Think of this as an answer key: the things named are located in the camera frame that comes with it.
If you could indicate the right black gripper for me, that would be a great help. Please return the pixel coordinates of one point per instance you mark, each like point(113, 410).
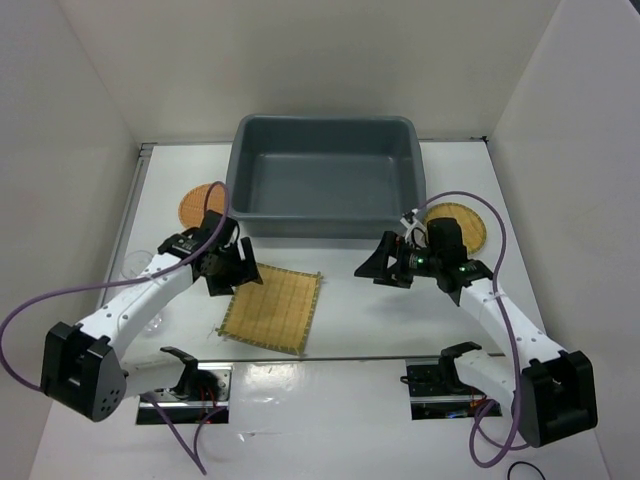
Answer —
point(376, 265)

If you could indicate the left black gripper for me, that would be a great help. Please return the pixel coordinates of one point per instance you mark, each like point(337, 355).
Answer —
point(245, 269)

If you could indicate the square bamboo mat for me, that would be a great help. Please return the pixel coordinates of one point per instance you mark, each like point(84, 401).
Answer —
point(276, 314)

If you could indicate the orange round woven basket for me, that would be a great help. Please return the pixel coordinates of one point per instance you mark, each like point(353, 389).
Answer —
point(198, 201)

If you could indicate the green-rimmed round bamboo tray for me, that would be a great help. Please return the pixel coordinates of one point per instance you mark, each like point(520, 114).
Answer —
point(473, 228)

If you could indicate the clear plastic cup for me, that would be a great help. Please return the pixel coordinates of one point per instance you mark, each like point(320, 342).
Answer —
point(135, 263)
point(155, 325)

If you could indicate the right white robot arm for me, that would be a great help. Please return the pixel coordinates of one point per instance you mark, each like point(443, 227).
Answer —
point(549, 391)

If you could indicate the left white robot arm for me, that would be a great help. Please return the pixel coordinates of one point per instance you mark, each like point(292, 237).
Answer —
point(82, 363)

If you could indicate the grey plastic bin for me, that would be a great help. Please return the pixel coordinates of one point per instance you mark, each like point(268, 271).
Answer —
point(336, 177)

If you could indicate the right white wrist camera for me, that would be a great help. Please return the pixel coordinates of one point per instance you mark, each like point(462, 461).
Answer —
point(415, 231)

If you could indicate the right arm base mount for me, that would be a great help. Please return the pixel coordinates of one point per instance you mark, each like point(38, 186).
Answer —
point(435, 391)

